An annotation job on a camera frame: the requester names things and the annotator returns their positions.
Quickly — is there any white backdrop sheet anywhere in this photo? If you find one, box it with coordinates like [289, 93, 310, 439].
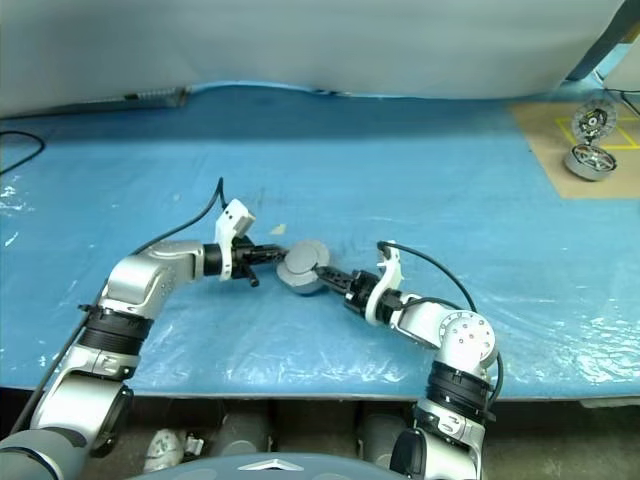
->
[0, 0, 640, 119]

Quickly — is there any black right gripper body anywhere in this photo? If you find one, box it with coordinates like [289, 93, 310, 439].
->
[344, 269, 384, 316]

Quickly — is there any grey power strip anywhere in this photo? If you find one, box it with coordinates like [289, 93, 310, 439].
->
[122, 85, 189, 107]

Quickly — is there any dark blue slanted post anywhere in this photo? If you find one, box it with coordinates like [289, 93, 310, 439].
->
[564, 0, 640, 84]

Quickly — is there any grey rounded cylinder shape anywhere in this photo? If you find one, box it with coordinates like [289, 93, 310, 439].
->
[358, 412, 416, 459]
[217, 399, 274, 456]

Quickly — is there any white mottled rounded object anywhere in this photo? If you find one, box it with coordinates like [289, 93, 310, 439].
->
[144, 427, 184, 474]

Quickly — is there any black looped cable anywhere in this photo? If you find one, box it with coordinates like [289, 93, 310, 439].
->
[0, 130, 45, 175]

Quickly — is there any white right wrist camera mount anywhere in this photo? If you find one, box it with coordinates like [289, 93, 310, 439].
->
[363, 241, 405, 324]

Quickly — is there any grey motor housing with rotor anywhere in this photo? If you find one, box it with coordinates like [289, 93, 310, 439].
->
[564, 143, 617, 181]

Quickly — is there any grey robot torso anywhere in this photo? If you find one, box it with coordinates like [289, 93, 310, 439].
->
[124, 452, 401, 480]

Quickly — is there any brown cardboard sheet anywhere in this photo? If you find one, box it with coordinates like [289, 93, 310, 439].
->
[507, 97, 640, 200]

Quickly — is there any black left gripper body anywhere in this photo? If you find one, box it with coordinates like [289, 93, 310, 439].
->
[232, 238, 261, 290]

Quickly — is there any grey motor stator housing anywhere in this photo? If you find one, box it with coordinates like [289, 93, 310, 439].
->
[275, 262, 327, 298]

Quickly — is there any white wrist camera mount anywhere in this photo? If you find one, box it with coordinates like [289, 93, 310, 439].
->
[363, 241, 405, 324]
[214, 198, 258, 282]

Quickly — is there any blue table mat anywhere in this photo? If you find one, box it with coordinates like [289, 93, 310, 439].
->
[0, 79, 640, 401]

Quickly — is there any thin black cable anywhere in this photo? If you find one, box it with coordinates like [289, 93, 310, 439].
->
[604, 85, 640, 114]

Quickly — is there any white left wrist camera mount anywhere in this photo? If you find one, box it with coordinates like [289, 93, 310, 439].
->
[214, 198, 258, 282]

